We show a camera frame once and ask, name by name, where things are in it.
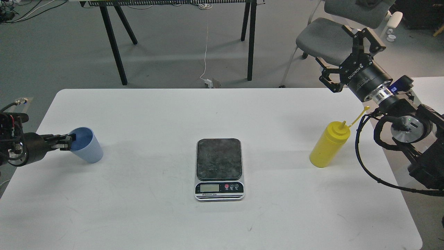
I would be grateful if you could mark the digital kitchen scale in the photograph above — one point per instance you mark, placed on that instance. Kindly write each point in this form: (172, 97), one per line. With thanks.
(219, 170)

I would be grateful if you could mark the small white cup on floor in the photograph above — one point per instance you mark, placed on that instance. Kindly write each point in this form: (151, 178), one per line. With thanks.
(390, 35)

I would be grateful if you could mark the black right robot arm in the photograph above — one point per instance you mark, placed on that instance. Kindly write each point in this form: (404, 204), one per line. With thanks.
(417, 131)

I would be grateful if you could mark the white side table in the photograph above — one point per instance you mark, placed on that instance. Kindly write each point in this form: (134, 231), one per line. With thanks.
(428, 91)

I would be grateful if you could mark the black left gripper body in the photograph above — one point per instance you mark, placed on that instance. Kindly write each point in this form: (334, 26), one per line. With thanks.
(36, 148)

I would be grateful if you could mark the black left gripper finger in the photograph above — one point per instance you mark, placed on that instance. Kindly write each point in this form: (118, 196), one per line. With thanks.
(66, 138)
(61, 146)

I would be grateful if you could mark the yellow squeeze bottle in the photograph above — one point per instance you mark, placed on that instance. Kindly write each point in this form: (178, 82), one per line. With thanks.
(335, 135)

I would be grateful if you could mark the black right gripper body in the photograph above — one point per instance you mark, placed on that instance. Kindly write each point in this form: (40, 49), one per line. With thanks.
(363, 75)

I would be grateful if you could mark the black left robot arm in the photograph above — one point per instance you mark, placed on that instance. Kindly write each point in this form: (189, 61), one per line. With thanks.
(18, 148)

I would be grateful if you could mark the black trestle table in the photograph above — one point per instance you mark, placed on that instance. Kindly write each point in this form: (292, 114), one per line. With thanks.
(151, 22)

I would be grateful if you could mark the light blue ribbed cup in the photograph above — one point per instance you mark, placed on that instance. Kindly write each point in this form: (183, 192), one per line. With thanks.
(85, 145)

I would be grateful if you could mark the grey office chair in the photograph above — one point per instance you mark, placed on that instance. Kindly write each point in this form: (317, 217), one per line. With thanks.
(325, 38)

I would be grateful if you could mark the white power adapter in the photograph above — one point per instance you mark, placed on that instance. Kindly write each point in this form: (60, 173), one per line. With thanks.
(212, 83)

